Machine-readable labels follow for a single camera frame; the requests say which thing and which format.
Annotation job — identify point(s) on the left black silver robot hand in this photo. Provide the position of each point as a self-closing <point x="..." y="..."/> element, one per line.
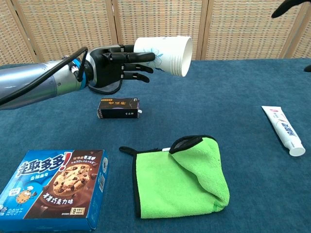
<point x="104" y="70"/>

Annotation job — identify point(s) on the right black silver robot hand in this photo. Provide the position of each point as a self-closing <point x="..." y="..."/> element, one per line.
<point x="284" y="8"/>

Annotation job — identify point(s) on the white toothpaste tube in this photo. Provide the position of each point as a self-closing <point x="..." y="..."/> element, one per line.
<point x="285" y="128"/>

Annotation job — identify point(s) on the green microfibre cloth black trim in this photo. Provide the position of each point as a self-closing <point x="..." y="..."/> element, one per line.
<point x="170" y="187"/>

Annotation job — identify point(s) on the white paper cup blue print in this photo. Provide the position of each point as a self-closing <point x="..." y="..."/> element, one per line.
<point x="150" y="46"/>

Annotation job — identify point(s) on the woven rattan screen panel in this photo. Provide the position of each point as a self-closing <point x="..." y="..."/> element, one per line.
<point x="160" y="19"/>
<point x="303" y="36"/>
<point x="9" y="36"/>
<point x="247" y="29"/>
<point x="68" y="24"/>

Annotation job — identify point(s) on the nested white paper cups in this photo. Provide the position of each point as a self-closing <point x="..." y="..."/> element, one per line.
<point x="186" y="55"/>

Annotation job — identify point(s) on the small black carton gold print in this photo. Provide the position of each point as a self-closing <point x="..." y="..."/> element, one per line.
<point x="116" y="109"/>

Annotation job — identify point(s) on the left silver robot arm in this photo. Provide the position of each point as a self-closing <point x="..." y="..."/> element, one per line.
<point x="29" y="82"/>

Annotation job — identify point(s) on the teal carpet table cover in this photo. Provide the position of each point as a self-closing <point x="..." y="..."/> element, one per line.
<point x="206" y="102"/>

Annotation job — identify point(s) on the blue chocolate cookie box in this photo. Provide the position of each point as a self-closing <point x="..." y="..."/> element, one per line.
<point x="60" y="184"/>

